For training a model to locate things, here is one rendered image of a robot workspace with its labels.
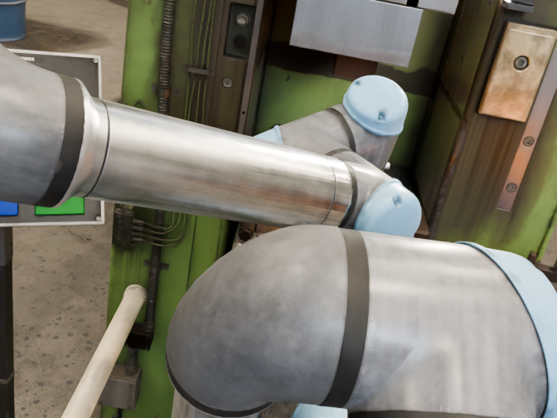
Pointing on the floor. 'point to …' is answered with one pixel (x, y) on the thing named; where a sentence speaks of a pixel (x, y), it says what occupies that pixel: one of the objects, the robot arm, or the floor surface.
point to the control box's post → (7, 323)
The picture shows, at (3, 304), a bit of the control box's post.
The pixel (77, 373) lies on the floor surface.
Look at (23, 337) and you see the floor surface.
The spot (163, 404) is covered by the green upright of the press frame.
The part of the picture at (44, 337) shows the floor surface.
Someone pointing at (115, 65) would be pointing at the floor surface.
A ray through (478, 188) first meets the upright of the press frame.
